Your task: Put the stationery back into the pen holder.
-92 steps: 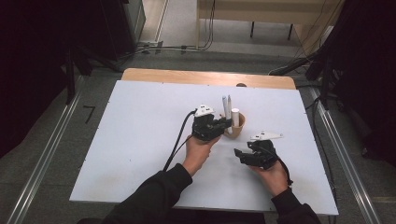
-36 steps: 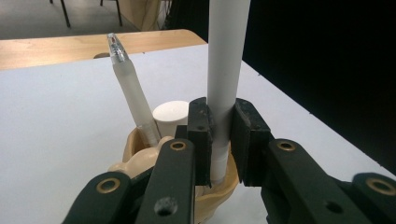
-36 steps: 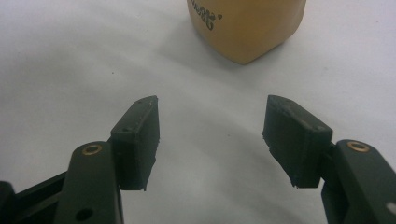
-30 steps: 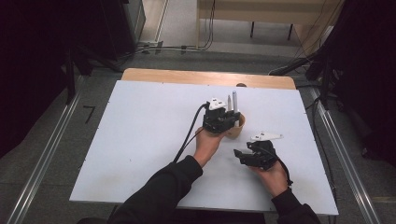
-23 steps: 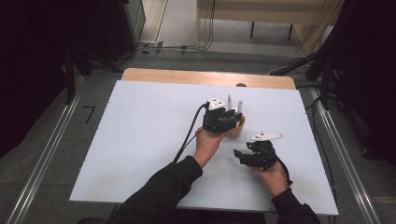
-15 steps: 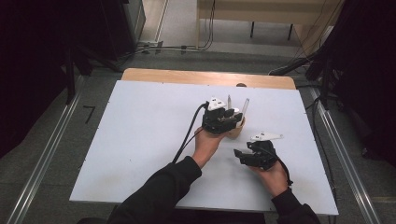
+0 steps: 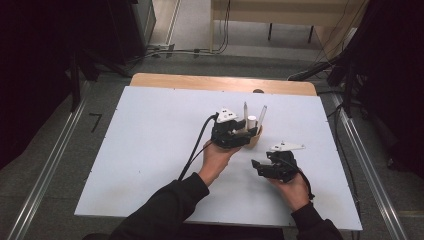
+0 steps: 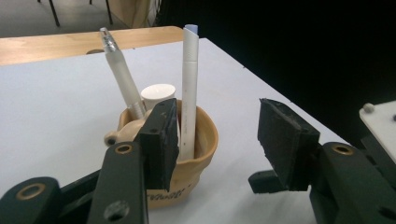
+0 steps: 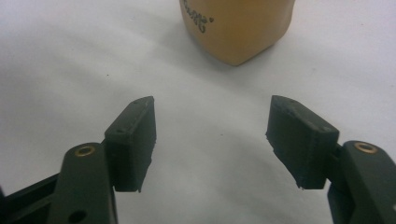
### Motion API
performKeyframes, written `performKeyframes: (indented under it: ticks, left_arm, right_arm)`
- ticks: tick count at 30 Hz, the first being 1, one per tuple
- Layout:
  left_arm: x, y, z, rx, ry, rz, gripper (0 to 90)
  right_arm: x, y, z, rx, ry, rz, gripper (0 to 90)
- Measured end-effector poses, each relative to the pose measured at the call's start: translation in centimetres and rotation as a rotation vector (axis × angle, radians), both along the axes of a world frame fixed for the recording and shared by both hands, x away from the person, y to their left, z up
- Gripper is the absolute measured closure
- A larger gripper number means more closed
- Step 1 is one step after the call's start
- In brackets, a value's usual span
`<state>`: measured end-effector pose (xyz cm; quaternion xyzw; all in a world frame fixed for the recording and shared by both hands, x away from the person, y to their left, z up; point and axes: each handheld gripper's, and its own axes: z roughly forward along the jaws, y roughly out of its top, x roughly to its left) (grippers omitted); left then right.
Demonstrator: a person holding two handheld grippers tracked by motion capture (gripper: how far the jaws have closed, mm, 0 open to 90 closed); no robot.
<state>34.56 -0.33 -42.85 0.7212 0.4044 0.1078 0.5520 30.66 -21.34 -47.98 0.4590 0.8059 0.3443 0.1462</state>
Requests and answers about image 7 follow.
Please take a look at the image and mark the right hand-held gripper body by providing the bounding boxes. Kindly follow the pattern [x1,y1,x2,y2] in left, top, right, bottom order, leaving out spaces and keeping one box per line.
[265,141,306,184]

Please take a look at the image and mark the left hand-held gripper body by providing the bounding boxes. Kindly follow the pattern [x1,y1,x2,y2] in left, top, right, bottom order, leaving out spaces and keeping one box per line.
[210,107,249,150]

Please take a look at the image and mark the tan cup with animal figure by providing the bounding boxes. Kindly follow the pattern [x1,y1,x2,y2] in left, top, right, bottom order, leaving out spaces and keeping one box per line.
[244,124,264,150]

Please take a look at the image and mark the clear pen with pink cap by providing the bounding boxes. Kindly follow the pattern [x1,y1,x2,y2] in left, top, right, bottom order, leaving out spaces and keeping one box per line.
[243,101,250,131]

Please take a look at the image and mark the long white pen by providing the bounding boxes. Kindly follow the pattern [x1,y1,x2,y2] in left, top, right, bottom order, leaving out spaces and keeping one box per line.
[255,104,269,135]

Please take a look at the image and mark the person's right hand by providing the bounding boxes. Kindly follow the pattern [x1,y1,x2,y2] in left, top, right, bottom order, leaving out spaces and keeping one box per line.
[268,172,311,213]

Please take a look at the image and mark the person's left hand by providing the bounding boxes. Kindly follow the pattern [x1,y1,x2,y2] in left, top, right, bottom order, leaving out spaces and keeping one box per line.
[198,139,241,187]

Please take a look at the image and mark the wooden table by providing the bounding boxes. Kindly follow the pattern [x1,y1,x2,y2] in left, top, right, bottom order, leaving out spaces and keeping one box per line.
[129,72,318,97]

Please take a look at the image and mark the person's dark-clothed body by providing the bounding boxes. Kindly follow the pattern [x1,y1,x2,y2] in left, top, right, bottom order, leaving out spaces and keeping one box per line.
[181,222,285,240]

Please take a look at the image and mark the white board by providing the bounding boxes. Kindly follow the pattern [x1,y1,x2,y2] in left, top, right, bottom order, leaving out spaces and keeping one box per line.
[73,85,364,232]

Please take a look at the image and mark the black stand with long leg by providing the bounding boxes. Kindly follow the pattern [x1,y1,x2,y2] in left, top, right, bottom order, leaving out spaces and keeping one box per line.
[287,54,360,118]

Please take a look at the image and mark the light wooden bench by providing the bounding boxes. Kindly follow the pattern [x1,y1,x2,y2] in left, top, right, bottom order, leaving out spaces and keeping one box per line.
[209,0,369,54]

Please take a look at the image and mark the black curtain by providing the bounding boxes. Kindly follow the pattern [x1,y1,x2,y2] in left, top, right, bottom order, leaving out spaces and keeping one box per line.
[0,0,138,169]
[346,0,424,179]

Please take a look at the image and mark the grey cabinet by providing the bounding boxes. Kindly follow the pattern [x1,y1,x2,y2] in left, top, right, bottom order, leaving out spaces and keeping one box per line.
[131,0,157,48]

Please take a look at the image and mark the black metal stand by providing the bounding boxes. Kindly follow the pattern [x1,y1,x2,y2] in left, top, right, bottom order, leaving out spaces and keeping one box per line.
[68,49,101,113]

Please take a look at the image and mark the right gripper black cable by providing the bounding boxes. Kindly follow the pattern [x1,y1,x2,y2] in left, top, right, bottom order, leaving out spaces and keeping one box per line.
[283,155,316,201]

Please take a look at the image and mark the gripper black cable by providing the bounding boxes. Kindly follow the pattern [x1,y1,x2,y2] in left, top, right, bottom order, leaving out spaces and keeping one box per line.
[177,113,220,183]
[283,155,316,201]

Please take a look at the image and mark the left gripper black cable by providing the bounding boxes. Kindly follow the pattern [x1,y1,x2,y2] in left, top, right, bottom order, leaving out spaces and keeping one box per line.
[177,113,220,183]

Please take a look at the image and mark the black floor cable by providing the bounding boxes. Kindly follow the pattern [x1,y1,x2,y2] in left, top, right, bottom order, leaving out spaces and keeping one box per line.
[327,103,363,214]

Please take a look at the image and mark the metal floor rail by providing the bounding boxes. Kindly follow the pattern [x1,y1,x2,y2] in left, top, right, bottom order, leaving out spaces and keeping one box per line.
[6,79,90,240]
[330,94,410,240]

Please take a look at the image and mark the floor cable bundle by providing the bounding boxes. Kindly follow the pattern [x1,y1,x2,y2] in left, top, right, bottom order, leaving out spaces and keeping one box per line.
[145,43,219,60]

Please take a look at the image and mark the hanging black cables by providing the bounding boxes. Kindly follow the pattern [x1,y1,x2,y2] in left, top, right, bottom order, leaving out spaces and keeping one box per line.
[218,0,232,54]

